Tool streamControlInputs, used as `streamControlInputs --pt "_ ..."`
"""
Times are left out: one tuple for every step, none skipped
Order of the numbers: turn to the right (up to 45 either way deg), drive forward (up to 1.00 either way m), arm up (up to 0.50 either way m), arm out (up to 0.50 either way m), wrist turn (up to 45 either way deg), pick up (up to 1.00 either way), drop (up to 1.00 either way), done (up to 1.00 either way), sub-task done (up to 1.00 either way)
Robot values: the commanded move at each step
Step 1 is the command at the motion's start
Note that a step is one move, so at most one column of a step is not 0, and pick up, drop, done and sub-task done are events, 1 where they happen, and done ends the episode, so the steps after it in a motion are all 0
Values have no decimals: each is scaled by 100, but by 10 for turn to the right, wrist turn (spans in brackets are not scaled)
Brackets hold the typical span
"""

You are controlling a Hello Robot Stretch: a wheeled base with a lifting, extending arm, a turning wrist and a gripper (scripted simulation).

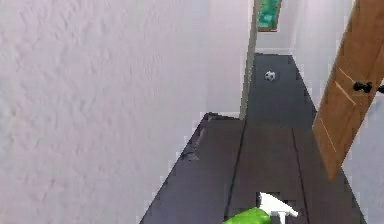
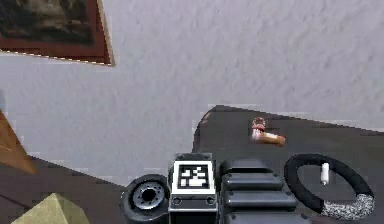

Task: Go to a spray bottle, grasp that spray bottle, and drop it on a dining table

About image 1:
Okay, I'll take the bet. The green framed wall picture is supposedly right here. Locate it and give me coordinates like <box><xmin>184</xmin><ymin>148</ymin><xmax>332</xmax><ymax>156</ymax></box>
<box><xmin>257</xmin><ymin>0</ymin><xmax>283</xmax><ymax>33</ymax></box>

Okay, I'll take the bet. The black door handle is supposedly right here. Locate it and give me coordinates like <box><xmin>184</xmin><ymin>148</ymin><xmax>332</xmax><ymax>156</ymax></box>
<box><xmin>352</xmin><ymin>81</ymin><xmax>384</xmax><ymax>95</ymax></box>

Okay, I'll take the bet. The brown wooden room door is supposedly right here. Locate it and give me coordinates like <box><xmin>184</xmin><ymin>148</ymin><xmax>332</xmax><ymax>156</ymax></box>
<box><xmin>312</xmin><ymin>0</ymin><xmax>384</xmax><ymax>183</ymax></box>

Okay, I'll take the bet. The green spray bottle white nozzle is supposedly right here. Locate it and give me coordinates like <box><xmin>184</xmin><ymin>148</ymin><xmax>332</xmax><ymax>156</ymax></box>
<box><xmin>222</xmin><ymin>191</ymin><xmax>300</xmax><ymax>224</ymax></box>

